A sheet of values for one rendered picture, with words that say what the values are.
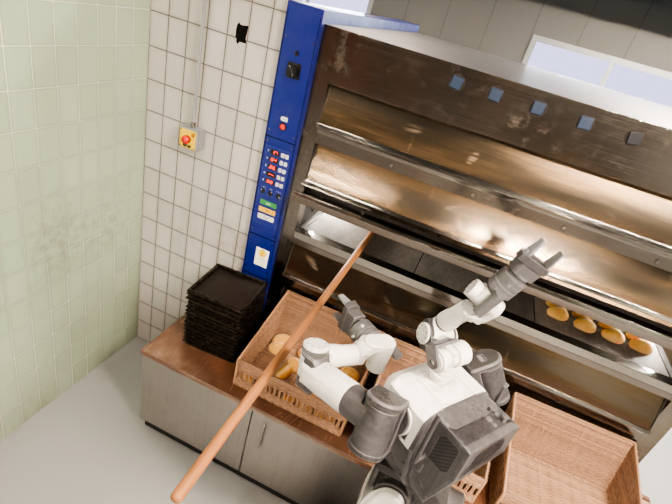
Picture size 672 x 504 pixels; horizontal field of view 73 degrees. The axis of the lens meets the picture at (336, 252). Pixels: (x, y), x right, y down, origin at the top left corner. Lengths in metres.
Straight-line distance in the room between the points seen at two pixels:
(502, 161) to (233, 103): 1.20
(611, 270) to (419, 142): 0.91
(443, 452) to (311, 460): 1.09
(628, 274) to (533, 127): 0.70
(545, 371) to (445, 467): 1.17
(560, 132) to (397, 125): 0.61
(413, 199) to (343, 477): 1.26
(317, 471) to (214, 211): 1.35
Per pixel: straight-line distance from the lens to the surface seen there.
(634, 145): 1.96
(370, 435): 1.17
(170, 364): 2.31
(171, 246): 2.73
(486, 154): 1.94
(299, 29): 2.04
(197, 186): 2.47
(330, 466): 2.23
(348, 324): 1.58
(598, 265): 2.10
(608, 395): 2.42
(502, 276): 1.46
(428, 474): 1.32
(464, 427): 1.24
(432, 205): 2.01
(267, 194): 2.22
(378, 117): 1.98
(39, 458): 2.78
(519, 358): 2.30
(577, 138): 1.93
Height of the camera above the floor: 2.23
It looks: 29 degrees down
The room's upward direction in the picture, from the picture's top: 16 degrees clockwise
